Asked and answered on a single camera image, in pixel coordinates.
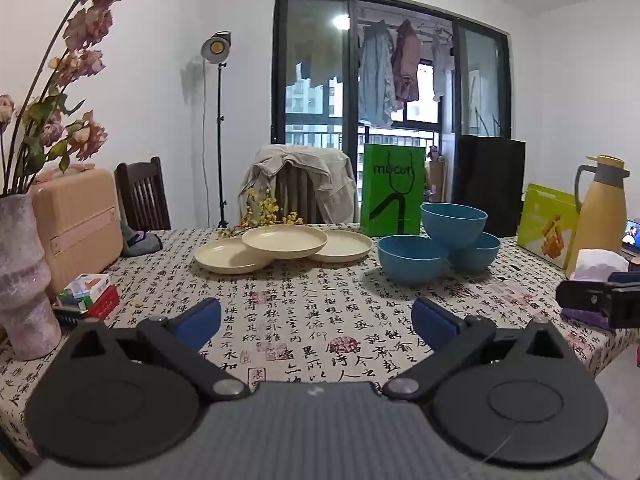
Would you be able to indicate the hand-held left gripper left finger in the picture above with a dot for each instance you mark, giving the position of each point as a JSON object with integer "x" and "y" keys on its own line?
{"x": 200, "y": 320}

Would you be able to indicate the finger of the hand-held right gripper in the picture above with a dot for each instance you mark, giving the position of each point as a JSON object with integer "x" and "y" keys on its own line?
{"x": 625, "y": 278}
{"x": 580, "y": 295}

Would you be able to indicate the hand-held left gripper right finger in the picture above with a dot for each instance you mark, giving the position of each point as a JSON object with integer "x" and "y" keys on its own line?
{"x": 432, "y": 322}

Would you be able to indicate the blue bowl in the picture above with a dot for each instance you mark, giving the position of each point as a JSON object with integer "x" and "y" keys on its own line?
{"x": 452, "y": 230}
{"x": 410, "y": 265}
{"x": 480, "y": 257}

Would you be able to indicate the cream plate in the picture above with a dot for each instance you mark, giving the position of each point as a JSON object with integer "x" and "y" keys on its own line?
{"x": 220, "y": 258}
{"x": 350, "y": 248}
{"x": 285, "y": 241}

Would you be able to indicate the laptop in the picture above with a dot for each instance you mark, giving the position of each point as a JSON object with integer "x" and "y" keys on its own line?
{"x": 632, "y": 237}

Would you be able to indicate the yellow thermos jug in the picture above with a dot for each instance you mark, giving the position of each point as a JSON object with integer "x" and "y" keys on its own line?
{"x": 600, "y": 215}

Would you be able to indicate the yellow-green snack box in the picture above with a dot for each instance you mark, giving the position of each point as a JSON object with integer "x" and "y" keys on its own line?
{"x": 540, "y": 220}

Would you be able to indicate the grey pouch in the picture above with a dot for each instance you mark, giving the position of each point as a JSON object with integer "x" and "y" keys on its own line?
{"x": 142, "y": 245}

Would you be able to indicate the red box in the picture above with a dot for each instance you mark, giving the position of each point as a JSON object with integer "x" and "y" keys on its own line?
{"x": 105, "y": 302}

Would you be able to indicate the white blue orange box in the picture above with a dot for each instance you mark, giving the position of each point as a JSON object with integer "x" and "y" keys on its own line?
{"x": 90, "y": 284}

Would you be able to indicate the green white box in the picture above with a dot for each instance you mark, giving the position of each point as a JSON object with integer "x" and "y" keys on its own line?
{"x": 75, "y": 302}

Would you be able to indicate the yellow flower branch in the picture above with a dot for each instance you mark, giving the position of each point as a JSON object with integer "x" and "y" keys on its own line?
{"x": 270, "y": 205}

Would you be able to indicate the black paper bag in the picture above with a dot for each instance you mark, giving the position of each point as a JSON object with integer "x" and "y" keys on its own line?
{"x": 490, "y": 180}

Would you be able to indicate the dark wooden chair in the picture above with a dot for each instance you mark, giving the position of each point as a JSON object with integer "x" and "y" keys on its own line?
{"x": 300, "y": 195}
{"x": 145, "y": 180}

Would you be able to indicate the green paper bag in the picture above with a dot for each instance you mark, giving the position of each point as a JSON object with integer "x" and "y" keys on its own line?
{"x": 380, "y": 180}

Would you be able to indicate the peach hard suitcase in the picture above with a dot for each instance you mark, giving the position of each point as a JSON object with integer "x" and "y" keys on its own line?
{"x": 75, "y": 225}

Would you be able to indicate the beige jacket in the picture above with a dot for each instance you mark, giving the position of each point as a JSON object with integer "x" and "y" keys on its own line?
{"x": 330, "y": 185}

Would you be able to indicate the balcony railing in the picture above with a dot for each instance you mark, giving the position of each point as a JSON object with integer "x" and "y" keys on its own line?
{"x": 350, "y": 132}

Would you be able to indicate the dried pink flowers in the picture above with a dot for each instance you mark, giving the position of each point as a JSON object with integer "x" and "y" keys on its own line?
{"x": 92, "y": 135}

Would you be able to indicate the hanging white garment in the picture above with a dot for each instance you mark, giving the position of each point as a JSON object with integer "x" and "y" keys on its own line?
{"x": 438, "y": 70}

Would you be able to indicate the hanging blue shirt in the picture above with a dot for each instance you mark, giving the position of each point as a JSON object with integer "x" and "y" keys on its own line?
{"x": 375, "y": 75}

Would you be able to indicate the hanging pink jacket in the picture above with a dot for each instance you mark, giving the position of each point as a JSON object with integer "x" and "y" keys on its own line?
{"x": 405, "y": 60}

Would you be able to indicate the studio light on stand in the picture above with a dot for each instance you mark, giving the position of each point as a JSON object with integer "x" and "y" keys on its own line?
{"x": 216, "y": 46}

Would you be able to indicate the black sliding door frame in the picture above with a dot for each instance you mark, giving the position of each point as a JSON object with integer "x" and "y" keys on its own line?
{"x": 278, "y": 60}

